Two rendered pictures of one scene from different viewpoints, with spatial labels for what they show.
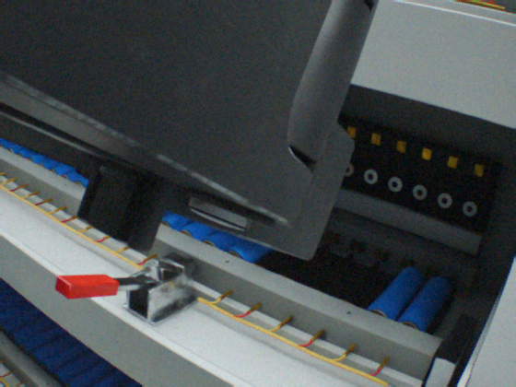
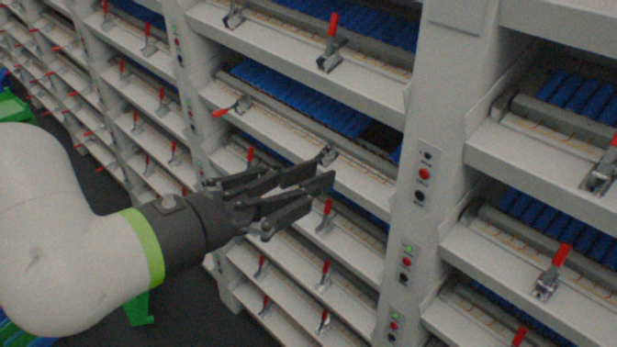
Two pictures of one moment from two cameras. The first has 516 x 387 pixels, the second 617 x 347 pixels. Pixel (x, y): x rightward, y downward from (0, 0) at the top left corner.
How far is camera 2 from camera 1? 0.60 m
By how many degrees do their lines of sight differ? 36
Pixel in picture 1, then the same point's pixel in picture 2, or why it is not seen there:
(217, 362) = (342, 179)
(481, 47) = (387, 112)
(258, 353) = (354, 173)
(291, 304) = (363, 158)
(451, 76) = (382, 117)
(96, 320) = not seen: hidden behind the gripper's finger
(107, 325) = not seen: hidden behind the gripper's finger
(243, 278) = (349, 150)
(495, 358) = (399, 188)
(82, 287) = not seen: hidden behind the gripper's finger
